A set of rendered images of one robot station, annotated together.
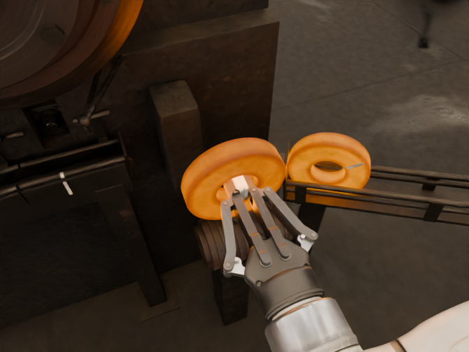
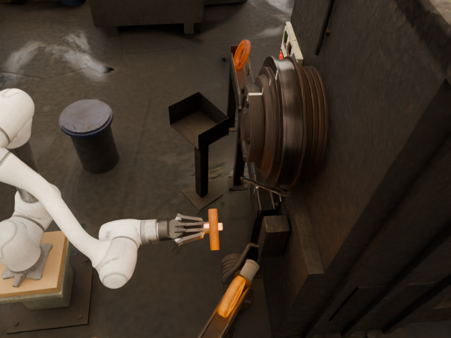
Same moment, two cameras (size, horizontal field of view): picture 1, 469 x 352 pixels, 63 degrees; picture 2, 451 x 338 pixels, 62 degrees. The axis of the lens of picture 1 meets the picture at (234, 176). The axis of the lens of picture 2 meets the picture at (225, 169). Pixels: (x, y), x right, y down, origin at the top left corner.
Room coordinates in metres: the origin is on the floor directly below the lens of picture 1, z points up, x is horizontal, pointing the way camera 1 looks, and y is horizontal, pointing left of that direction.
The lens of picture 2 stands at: (0.53, -0.67, 2.08)
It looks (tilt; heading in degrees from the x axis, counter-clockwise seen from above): 52 degrees down; 103
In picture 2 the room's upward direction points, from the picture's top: 4 degrees clockwise
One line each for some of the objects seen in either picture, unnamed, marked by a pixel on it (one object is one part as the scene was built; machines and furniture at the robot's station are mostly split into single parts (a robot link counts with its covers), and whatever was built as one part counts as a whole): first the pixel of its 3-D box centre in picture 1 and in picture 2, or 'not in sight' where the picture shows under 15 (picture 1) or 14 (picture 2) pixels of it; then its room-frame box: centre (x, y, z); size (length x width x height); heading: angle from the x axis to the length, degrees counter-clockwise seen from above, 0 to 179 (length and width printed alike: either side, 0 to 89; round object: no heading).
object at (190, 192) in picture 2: not in sight; (199, 156); (0.05, 0.69, 0.36); 0.26 x 0.20 x 0.72; 146
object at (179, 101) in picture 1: (179, 139); (273, 237); (0.57, 0.12, 0.68); 0.11 x 0.08 x 0.24; 21
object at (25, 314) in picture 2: not in sight; (45, 280); (-0.49, -0.19, 0.16); 0.40 x 0.40 x 0.31; 24
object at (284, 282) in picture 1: (280, 274); (170, 230); (0.20, -0.06, 0.83); 0.09 x 0.08 x 0.07; 21
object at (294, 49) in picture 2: not in sight; (289, 58); (0.45, 0.69, 1.15); 0.26 x 0.02 x 0.18; 111
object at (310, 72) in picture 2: not in sight; (298, 122); (0.55, 0.36, 1.11); 0.47 x 0.10 x 0.47; 111
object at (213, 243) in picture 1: (243, 268); (234, 297); (0.47, -0.02, 0.27); 0.22 x 0.13 x 0.53; 111
